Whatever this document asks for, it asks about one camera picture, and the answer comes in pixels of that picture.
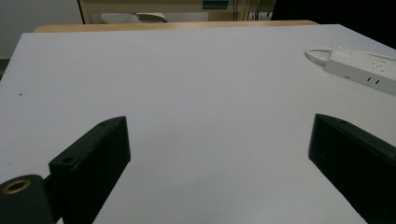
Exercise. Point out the white power strip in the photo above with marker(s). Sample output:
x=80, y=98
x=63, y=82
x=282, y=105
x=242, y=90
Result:
x=362, y=67

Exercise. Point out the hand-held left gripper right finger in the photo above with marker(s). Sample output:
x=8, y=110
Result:
x=358, y=158

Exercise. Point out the wooden table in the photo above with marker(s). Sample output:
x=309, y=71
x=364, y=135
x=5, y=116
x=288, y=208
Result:
x=174, y=26

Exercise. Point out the grey chair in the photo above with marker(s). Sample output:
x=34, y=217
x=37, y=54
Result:
x=134, y=17

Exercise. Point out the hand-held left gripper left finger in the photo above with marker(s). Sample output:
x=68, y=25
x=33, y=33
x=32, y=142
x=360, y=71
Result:
x=93, y=165

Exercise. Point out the beige cabinet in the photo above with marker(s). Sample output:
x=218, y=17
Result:
x=162, y=9

